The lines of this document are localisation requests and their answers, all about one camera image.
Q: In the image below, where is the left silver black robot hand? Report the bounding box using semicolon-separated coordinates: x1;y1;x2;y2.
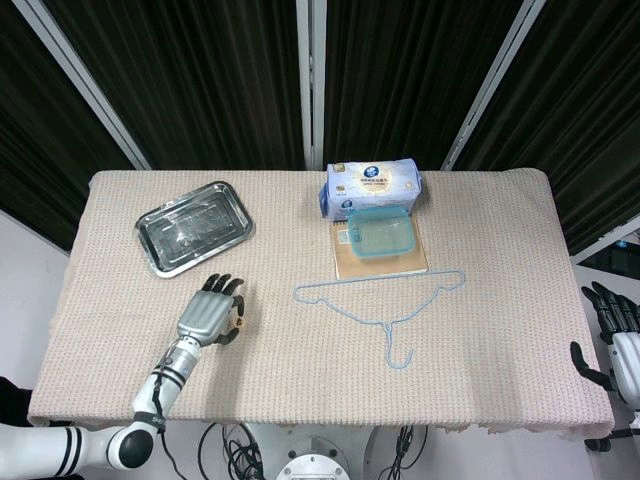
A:
175;272;247;350

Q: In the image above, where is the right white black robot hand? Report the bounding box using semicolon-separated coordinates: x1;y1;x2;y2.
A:
569;280;640;409

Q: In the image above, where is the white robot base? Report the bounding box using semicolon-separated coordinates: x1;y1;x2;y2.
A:
244;422;386;480

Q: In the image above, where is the rectangular steel tray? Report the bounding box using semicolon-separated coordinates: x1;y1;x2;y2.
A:
133;181;256;279

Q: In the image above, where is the beige woven tablecloth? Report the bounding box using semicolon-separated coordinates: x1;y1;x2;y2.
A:
27;169;617;437

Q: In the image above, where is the brown spiral notebook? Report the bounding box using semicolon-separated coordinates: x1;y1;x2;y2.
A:
329;219;430;280

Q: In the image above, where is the clear container with teal lid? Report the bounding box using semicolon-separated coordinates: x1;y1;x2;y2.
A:
346;207;419;262

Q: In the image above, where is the blue white tissue pack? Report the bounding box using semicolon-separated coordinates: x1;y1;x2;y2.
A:
318;158;424;223

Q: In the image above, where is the black pleated curtain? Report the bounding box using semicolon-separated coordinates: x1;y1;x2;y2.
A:
453;0;640;257
323;0;532;172
42;0;307;171
0;0;137;251

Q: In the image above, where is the white frame post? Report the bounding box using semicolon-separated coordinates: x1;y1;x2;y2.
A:
572;215;640;266
440;0;549;172
12;0;154;171
295;0;327;170

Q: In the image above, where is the black cable bundle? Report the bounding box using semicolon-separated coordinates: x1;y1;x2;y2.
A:
198;422;266;480
382;424;431;480

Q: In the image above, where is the light blue wire hanger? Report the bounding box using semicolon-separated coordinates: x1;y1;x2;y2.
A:
293;268;467;371

